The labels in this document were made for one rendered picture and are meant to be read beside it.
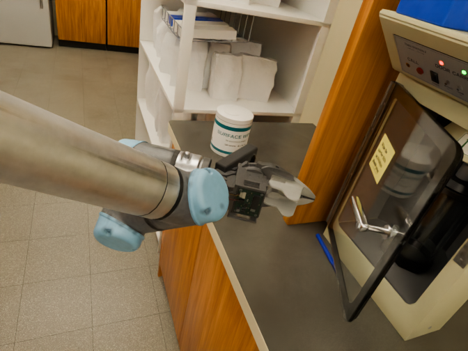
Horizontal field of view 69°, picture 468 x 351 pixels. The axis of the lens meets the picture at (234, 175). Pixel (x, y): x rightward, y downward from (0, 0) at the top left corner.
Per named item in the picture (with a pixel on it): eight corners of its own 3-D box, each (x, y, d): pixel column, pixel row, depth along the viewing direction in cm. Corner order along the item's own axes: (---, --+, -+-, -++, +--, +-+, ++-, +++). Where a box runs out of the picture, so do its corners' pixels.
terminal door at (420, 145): (329, 223, 91) (398, 81, 70) (349, 326, 66) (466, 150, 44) (326, 223, 91) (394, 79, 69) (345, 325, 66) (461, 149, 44)
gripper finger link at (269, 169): (288, 195, 62) (242, 184, 61) (288, 189, 63) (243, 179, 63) (296, 174, 59) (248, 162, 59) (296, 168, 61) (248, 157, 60)
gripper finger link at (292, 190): (317, 214, 58) (264, 203, 58) (313, 194, 63) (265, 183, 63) (323, 200, 56) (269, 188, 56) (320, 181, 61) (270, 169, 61)
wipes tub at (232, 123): (237, 140, 132) (245, 104, 124) (250, 158, 122) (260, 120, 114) (205, 140, 127) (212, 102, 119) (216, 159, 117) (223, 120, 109)
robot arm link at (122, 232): (127, 226, 45) (152, 162, 51) (78, 235, 51) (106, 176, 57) (166, 251, 50) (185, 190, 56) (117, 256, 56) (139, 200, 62)
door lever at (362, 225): (372, 208, 66) (379, 198, 64) (386, 242, 58) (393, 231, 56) (346, 202, 66) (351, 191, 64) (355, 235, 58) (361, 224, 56)
